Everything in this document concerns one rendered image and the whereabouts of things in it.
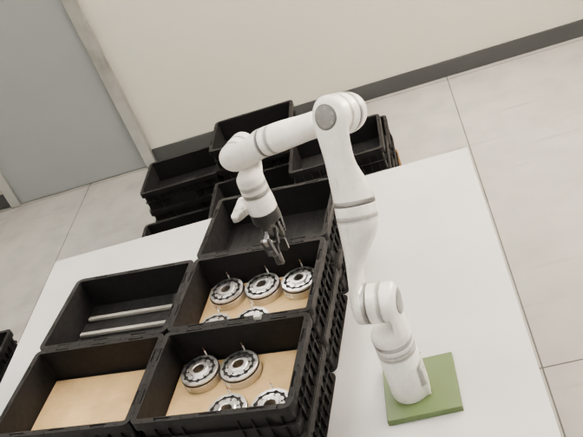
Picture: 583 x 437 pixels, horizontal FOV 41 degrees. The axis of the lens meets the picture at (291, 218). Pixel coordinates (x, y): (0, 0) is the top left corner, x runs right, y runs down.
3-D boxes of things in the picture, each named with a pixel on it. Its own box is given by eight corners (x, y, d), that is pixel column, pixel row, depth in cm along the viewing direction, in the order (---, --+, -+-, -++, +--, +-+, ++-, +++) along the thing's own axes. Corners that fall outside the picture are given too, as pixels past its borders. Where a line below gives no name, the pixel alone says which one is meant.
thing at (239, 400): (249, 391, 186) (248, 389, 186) (244, 425, 178) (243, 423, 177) (210, 398, 188) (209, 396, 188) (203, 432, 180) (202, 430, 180)
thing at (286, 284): (319, 264, 217) (318, 264, 217) (314, 289, 209) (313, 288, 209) (285, 270, 220) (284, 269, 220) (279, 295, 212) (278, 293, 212)
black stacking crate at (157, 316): (210, 290, 233) (194, 260, 227) (183, 363, 210) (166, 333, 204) (95, 308, 246) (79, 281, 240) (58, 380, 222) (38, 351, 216)
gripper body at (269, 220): (271, 213, 193) (284, 244, 198) (278, 194, 200) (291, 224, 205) (244, 218, 196) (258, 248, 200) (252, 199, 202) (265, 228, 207)
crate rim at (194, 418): (313, 317, 192) (311, 310, 191) (294, 414, 168) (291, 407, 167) (169, 338, 205) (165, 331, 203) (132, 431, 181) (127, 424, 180)
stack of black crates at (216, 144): (321, 175, 400) (292, 99, 377) (321, 207, 375) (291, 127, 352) (247, 196, 408) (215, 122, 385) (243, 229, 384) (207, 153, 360)
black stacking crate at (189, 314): (338, 269, 220) (325, 237, 215) (325, 344, 197) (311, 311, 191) (211, 289, 233) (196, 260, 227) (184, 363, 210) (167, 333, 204)
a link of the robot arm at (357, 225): (339, 203, 177) (379, 197, 173) (362, 318, 180) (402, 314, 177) (327, 211, 168) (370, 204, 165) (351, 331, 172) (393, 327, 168)
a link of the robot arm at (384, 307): (397, 270, 173) (416, 326, 182) (356, 275, 176) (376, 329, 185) (392, 299, 166) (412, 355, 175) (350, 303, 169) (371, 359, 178)
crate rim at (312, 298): (328, 242, 216) (325, 235, 214) (313, 317, 192) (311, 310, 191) (198, 264, 228) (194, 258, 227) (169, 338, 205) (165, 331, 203)
